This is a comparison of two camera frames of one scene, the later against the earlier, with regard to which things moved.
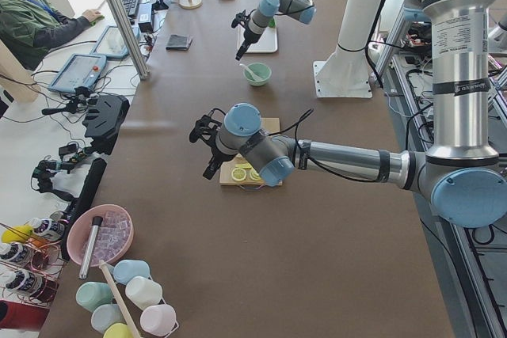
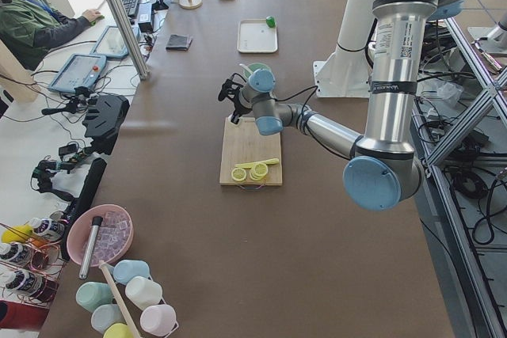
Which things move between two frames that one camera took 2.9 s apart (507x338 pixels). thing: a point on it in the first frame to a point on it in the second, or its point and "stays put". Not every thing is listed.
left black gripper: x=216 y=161 to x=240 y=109
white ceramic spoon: x=253 y=75 stays put
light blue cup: x=127 y=269 stays put
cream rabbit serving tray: x=268 y=42 stays put
